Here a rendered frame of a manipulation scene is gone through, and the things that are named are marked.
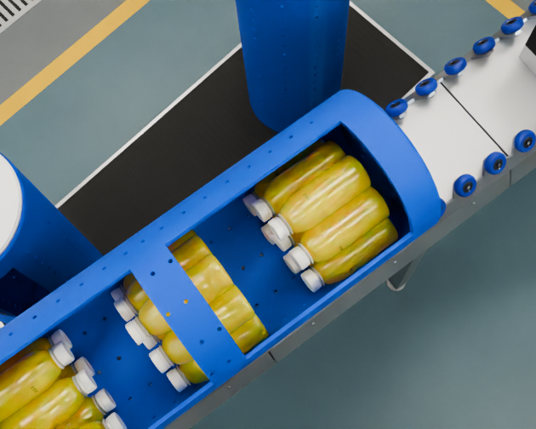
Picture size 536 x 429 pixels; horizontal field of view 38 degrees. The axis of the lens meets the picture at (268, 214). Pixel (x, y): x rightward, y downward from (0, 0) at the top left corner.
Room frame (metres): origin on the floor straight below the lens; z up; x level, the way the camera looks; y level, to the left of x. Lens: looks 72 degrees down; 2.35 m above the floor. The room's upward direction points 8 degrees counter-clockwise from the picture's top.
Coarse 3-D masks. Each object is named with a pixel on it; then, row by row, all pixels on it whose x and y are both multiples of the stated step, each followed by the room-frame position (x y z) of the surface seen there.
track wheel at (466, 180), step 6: (462, 174) 0.46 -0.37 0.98; (468, 174) 0.46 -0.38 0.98; (456, 180) 0.45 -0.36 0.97; (462, 180) 0.45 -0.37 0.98; (468, 180) 0.45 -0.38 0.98; (474, 180) 0.45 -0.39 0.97; (456, 186) 0.44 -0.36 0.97; (462, 186) 0.44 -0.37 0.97; (468, 186) 0.44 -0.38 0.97; (474, 186) 0.44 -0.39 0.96; (456, 192) 0.43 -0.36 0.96; (462, 192) 0.43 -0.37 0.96; (468, 192) 0.43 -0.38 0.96
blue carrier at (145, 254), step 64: (320, 128) 0.49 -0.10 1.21; (384, 128) 0.47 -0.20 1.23; (384, 192) 0.45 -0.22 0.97; (128, 256) 0.33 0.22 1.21; (256, 256) 0.36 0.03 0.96; (384, 256) 0.29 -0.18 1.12; (64, 320) 0.28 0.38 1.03; (192, 320) 0.21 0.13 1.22; (128, 384) 0.16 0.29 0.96; (192, 384) 0.14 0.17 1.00
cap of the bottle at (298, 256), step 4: (296, 248) 0.33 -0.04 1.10; (288, 252) 0.33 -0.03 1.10; (292, 252) 0.32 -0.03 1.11; (296, 252) 0.32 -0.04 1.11; (300, 252) 0.32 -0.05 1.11; (292, 256) 0.32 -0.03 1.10; (296, 256) 0.31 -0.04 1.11; (300, 256) 0.31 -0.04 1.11; (304, 256) 0.31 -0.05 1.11; (296, 260) 0.31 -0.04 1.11; (300, 260) 0.31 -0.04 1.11; (304, 260) 0.31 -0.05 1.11; (308, 260) 0.31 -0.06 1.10; (296, 264) 0.31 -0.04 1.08; (300, 264) 0.30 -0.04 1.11; (304, 264) 0.30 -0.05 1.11; (308, 264) 0.30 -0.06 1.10; (300, 268) 0.30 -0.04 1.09; (304, 268) 0.30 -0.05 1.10
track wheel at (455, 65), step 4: (452, 60) 0.71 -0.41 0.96; (456, 60) 0.70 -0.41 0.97; (460, 60) 0.70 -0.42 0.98; (464, 60) 0.70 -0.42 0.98; (448, 64) 0.70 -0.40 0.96; (452, 64) 0.70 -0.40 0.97; (456, 64) 0.69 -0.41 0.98; (460, 64) 0.69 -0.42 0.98; (464, 64) 0.69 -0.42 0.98; (444, 68) 0.69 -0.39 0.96; (448, 68) 0.69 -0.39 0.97; (452, 68) 0.68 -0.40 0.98; (456, 68) 0.68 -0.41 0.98; (460, 68) 0.68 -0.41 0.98; (464, 68) 0.68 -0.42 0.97; (448, 72) 0.68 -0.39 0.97; (452, 72) 0.68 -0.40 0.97; (456, 72) 0.68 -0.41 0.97
